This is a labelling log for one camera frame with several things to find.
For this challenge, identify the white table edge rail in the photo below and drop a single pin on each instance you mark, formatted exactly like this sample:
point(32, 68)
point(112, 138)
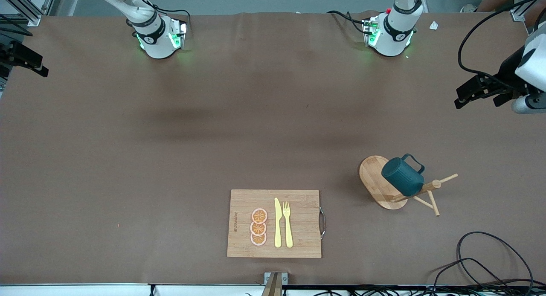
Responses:
point(85, 291)

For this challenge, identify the metal bracket with wooden post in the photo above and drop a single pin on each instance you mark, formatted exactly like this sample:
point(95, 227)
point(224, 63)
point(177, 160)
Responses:
point(275, 283)

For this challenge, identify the yellow plastic fork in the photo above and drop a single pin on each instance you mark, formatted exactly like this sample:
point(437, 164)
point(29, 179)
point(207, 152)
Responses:
point(288, 232)

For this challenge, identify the white paper scrap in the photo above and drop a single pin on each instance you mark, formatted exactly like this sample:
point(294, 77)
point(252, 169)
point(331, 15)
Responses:
point(434, 25)

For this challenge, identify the aluminium frame profile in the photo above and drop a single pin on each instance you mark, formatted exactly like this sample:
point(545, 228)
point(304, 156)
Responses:
point(30, 16)
point(518, 14)

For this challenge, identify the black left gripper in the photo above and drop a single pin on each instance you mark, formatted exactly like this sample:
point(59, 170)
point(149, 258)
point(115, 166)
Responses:
point(507, 72)

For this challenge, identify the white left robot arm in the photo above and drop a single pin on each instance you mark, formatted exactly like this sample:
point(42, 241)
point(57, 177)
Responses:
point(392, 36)

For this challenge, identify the teal ribbed ceramic mug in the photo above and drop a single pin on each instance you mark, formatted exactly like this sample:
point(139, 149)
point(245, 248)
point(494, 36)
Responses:
point(399, 176)

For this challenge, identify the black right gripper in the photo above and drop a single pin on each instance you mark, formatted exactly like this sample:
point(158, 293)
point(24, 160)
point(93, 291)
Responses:
point(9, 54)

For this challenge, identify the yellow plastic knife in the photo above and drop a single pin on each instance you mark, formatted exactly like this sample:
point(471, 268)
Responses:
point(277, 227)

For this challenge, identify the toy orange slice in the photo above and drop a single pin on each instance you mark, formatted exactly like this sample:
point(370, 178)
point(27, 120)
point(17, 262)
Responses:
point(259, 215)

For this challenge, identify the wooden mug rack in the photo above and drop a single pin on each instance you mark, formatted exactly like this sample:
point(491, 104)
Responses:
point(371, 181)

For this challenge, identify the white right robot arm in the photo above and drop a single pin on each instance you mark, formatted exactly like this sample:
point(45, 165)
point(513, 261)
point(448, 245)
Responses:
point(158, 44)

